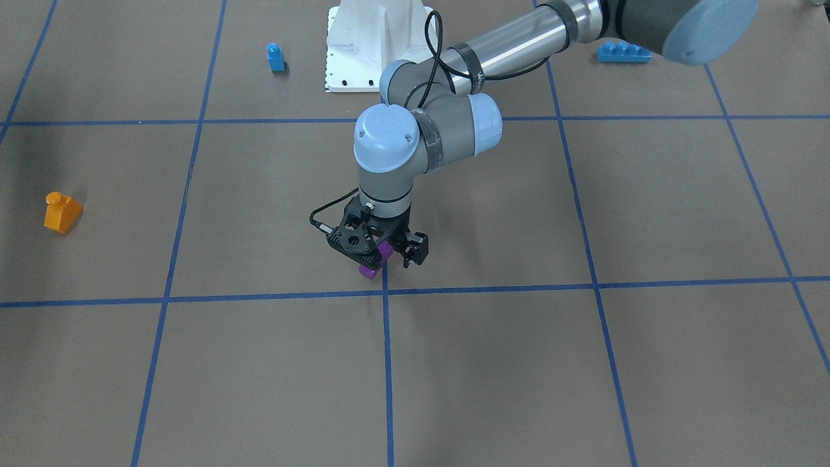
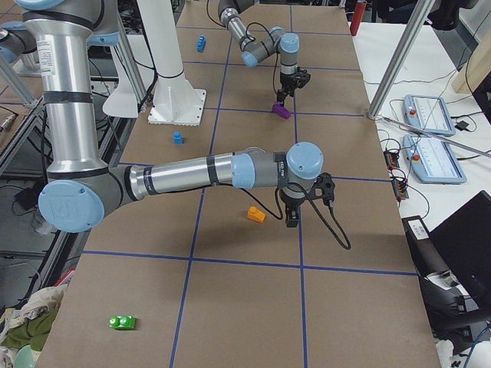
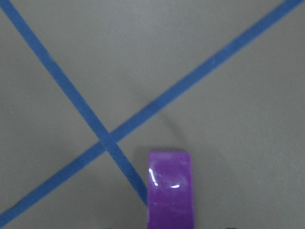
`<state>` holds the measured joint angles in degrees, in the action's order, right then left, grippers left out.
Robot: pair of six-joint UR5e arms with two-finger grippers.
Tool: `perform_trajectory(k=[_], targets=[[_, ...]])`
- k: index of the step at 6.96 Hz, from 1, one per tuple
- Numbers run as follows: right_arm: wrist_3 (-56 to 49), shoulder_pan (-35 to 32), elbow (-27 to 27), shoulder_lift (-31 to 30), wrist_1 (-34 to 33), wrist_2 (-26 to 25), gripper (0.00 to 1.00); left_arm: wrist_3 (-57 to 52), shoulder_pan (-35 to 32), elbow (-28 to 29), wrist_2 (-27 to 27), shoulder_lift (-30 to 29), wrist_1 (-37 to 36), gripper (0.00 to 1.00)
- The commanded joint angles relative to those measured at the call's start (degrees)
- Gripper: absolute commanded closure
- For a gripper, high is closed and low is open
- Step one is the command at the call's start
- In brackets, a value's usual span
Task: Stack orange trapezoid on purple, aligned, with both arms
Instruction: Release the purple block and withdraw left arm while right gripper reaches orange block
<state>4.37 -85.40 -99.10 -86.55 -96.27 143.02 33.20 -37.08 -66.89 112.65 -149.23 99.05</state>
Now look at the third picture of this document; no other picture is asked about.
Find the purple trapezoid block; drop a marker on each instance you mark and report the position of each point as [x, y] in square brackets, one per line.
[170, 190]

